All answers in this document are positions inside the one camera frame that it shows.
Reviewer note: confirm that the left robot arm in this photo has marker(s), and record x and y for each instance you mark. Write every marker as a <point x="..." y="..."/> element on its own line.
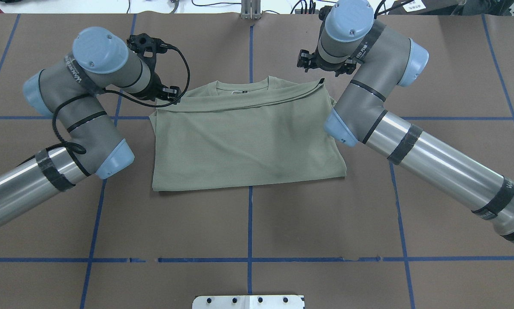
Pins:
<point x="88" y="141"/>

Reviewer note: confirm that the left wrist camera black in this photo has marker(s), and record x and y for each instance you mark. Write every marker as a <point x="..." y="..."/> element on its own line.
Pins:
<point x="147" y="48"/>

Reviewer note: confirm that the white pedestal column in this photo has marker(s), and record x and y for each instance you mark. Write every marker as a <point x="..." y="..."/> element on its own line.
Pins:
<point x="249" y="302"/>

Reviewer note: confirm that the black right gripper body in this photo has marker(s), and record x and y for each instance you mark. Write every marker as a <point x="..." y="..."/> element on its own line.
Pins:
<point x="328" y="66"/>

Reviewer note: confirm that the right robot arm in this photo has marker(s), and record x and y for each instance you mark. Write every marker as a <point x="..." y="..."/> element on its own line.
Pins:
<point x="353" y="41"/>

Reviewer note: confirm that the green long-sleeve shirt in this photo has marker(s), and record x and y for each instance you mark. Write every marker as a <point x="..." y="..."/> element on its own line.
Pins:
<point x="224" y="135"/>

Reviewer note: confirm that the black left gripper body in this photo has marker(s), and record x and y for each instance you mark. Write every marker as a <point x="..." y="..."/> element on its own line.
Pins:
<point x="155" y="84"/>

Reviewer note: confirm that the aluminium frame post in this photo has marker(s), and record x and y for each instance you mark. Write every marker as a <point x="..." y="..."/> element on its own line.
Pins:
<point x="251" y="9"/>

